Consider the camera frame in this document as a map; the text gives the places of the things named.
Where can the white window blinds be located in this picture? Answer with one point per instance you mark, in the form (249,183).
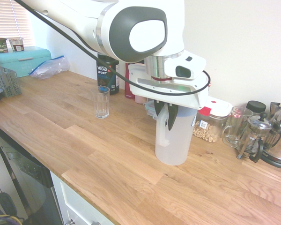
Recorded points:
(7,18)

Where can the teal bread box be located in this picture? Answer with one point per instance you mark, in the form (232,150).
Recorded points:
(25,62)

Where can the clear food container blue seal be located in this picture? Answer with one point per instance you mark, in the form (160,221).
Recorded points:
(150,109)

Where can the black Vega protein tub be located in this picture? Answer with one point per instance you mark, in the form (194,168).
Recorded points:
(105,79)

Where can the clear glass mug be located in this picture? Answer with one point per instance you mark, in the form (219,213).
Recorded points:
(234,129)

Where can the stainless steel electric kettle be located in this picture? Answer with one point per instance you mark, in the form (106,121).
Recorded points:
(279,145)

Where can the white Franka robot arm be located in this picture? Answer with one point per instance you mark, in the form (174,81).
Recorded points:
(142,35)

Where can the cereal container with white lid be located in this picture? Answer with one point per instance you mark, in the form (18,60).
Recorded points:
(213,122)

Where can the small brown-label tub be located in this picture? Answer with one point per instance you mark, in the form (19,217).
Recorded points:
(17,44)

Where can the red water bottle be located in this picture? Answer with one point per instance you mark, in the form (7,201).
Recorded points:
(127,91)

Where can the glass jar with black lid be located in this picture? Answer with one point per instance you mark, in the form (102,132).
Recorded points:
(256,106)

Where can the grey cutlery basket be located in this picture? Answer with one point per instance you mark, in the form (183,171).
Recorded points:
(9,82)

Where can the clear faceted drinking glass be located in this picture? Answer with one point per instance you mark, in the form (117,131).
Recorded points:
(101,105)

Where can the clear zip plastic bag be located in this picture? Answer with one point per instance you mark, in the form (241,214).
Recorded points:
(50,68)

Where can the black dishwasher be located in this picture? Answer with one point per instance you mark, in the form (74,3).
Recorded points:
(30,178)

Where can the white cabinet drawer front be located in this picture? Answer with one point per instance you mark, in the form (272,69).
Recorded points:
(77,201)

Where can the translucent pitcher with blue lid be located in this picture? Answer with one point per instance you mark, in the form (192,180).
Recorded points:
(175,145)

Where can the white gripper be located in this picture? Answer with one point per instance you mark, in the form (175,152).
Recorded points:
(182,93)

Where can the glass French press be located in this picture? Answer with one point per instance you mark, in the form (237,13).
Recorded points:
(253,138)

